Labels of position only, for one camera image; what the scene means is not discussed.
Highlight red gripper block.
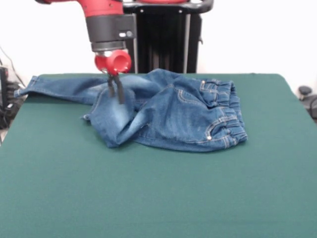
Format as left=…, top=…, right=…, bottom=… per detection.
left=94, top=49, right=131, bottom=104

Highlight blue denim jeans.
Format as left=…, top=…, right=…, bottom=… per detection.
left=14, top=68, right=249, bottom=152

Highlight black electronics box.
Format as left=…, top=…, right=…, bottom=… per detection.
left=0, top=66, right=9, bottom=108

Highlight dark green table cloth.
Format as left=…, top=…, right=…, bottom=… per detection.
left=0, top=73, right=317, bottom=238

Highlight black chair base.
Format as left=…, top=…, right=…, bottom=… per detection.
left=298, top=85, right=317, bottom=123

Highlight black robot pedestal stand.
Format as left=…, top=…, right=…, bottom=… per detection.
left=121, top=0, right=215, bottom=74

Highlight black cable bundle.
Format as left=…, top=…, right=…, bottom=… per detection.
left=0, top=80, right=27, bottom=129

